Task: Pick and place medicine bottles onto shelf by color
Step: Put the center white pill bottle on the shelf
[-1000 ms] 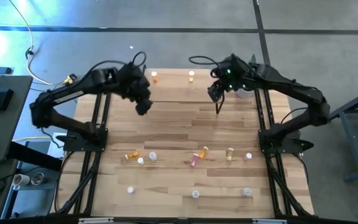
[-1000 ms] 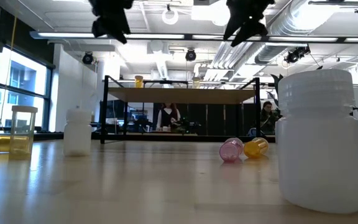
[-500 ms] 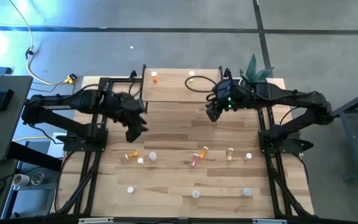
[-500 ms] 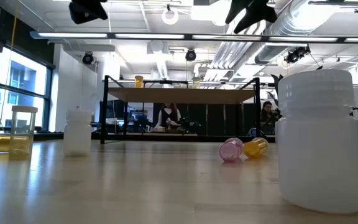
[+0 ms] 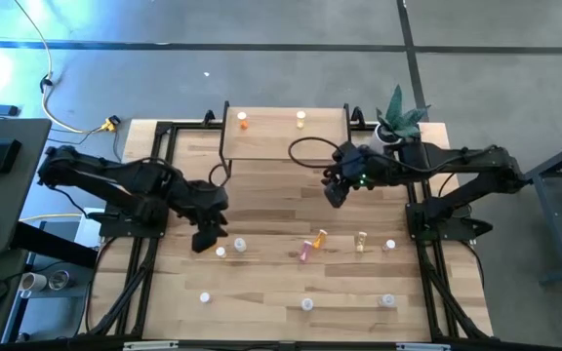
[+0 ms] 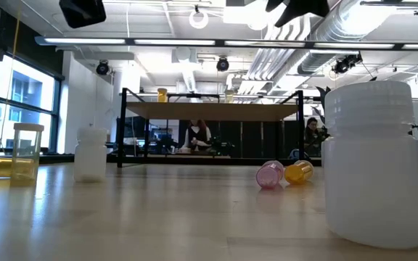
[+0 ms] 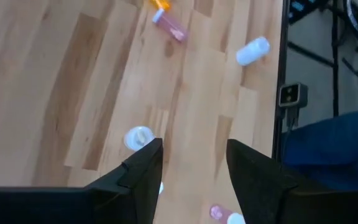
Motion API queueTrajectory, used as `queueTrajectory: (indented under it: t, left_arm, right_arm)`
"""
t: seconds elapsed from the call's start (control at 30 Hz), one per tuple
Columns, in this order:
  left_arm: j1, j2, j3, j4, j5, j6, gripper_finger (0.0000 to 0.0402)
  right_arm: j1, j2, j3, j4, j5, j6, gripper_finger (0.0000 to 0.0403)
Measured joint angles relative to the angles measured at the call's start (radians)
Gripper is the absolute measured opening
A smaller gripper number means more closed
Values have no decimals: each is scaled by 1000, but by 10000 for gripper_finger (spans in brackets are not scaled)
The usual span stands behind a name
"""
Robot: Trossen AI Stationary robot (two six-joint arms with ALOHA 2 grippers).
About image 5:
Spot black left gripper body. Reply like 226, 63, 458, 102
190, 214, 224, 254

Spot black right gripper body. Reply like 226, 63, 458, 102
324, 141, 378, 210

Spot wooden shelf black metal legs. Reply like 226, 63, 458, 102
219, 100, 354, 180

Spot green plant in white pot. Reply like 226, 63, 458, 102
369, 84, 431, 153

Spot white box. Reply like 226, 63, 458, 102
73, 207, 106, 250

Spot yellow black power plug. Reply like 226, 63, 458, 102
100, 115, 122, 134

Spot grey metal cup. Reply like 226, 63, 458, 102
48, 269, 71, 292

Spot black diagonal beam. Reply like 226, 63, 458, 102
11, 219, 100, 270

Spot dark grey desk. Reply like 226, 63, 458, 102
0, 116, 53, 257

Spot blue-grey metal stand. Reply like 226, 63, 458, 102
524, 132, 562, 287

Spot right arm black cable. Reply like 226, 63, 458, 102
287, 136, 348, 170

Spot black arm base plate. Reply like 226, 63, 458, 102
405, 197, 495, 244
88, 200, 171, 240

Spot white bracket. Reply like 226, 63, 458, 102
123, 340, 180, 351
395, 342, 452, 351

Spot black aluminium rig frame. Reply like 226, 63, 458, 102
78, 107, 496, 351

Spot yellow power cable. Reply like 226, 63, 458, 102
13, 0, 111, 136

